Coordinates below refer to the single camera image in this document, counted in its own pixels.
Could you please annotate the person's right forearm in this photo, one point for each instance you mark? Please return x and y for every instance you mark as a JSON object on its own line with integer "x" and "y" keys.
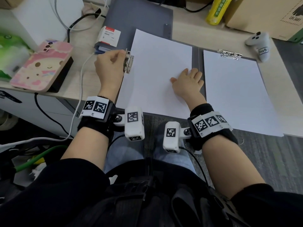
{"x": 229, "y": 165}

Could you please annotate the black power strip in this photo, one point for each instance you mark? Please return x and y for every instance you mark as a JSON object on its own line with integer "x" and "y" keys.
{"x": 165, "y": 1}

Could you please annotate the large cardboard box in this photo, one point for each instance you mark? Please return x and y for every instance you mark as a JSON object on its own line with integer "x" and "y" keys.
{"x": 9, "y": 1}

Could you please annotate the yellow drink bottle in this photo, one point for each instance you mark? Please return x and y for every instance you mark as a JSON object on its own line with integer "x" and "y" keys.
{"x": 217, "y": 10}

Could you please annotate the person's black shirt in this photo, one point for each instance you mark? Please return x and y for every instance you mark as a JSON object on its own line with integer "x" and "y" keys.
{"x": 47, "y": 193}

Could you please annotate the person's leg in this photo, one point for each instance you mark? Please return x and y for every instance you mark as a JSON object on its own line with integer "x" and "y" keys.
{"x": 172, "y": 158}
{"x": 123, "y": 156}

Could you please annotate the gray blue folder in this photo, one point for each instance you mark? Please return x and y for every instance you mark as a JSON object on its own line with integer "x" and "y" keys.
{"x": 100, "y": 48}

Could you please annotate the white game controller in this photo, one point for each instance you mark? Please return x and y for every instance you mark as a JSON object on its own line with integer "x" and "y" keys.
{"x": 259, "y": 44}

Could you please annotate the stack of white papers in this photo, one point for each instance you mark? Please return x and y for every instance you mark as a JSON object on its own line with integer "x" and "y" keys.
{"x": 153, "y": 68}

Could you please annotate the black chest harness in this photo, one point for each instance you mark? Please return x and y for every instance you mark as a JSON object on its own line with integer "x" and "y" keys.
{"x": 153, "y": 200}

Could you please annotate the person's right hand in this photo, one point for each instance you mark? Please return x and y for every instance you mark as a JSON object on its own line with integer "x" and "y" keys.
{"x": 189, "y": 87}

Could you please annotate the gray translucent clip folder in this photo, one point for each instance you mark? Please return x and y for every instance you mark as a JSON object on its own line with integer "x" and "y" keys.
{"x": 142, "y": 14}
{"x": 197, "y": 56}

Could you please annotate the green tissue pack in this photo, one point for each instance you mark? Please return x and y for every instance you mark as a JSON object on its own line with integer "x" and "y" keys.
{"x": 11, "y": 56}

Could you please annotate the person's right leg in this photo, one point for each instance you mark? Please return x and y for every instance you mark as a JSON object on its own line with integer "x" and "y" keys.
{"x": 172, "y": 158}

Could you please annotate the pink cartoon phone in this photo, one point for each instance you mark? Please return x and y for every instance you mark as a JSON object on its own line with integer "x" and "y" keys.
{"x": 40, "y": 66}

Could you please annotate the cardboard box black logo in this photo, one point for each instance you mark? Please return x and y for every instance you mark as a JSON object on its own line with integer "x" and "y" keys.
{"x": 260, "y": 16}

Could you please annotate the person's left forearm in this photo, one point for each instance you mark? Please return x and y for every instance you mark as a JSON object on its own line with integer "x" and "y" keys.
{"x": 85, "y": 148}

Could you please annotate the green cabinet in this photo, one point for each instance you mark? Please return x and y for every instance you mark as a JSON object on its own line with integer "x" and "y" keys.
{"x": 297, "y": 37}

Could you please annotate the black power bank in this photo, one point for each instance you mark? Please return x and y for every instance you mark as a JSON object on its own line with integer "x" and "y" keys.
{"x": 62, "y": 77}

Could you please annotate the person's left leg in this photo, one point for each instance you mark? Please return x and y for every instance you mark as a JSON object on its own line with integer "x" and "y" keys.
{"x": 123, "y": 156}

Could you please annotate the white paper bundle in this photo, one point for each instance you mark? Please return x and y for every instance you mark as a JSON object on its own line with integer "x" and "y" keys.
{"x": 236, "y": 92}

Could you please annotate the person's left hand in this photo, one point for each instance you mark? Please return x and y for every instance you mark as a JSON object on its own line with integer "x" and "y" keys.
{"x": 110, "y": 70}

